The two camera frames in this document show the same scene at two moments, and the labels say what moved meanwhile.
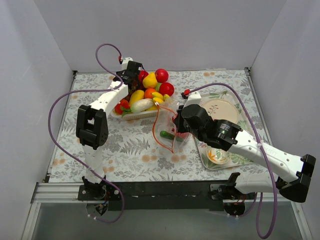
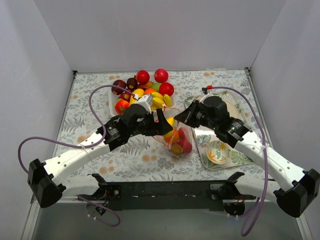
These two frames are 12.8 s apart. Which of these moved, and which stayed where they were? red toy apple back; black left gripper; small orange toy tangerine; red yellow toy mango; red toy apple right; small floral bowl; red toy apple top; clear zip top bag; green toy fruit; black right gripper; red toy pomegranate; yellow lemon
Moved: black left gripper; clear zip top bag; red toy pomegranate; yellow lemon; black right gripper
Stayed: small floral bowl; green toy fruit; red toy apple top; red toy apple back; red toy apple right; red yellow toy mango; small orange toy tangerine
